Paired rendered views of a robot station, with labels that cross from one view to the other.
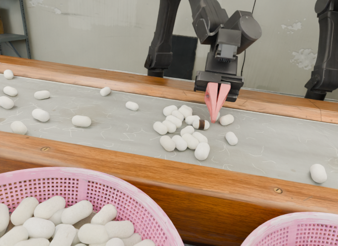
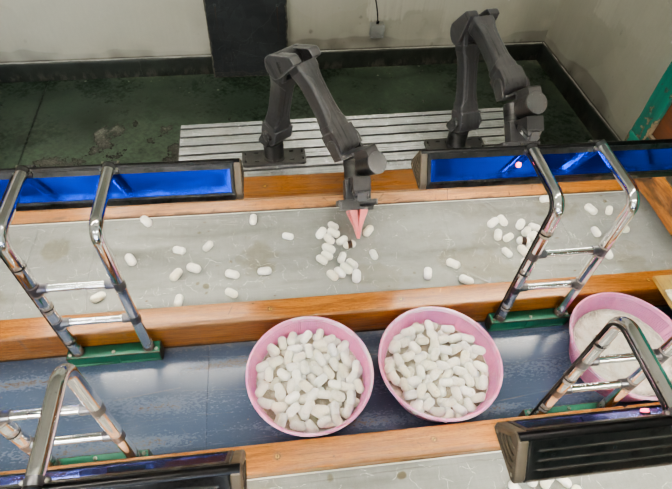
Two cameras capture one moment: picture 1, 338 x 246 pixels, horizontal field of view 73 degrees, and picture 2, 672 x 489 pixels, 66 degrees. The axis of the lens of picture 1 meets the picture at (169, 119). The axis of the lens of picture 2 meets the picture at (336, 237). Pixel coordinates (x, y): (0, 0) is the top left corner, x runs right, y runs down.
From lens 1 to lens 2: 0.93 m
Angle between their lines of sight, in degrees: 27
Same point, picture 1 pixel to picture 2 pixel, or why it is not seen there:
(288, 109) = (420, 194)
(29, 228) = (292, 350)
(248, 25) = (375, 162)
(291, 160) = (414, 262)
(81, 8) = not seen: outside the picture
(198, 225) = (363, 323)
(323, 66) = (460, 110)
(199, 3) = (327, 127)
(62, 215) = (301, 340)
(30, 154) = (266, 314)
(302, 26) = not seen: outside the picture
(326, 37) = (462, 75)
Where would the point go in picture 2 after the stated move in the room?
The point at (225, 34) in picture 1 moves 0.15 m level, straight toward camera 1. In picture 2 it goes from (358, 182) to (362, 230)
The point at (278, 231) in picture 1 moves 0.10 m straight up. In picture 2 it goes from (399, 321) to (405, 297)
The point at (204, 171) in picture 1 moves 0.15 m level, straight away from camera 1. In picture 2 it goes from (361, 297) to (360, 247)
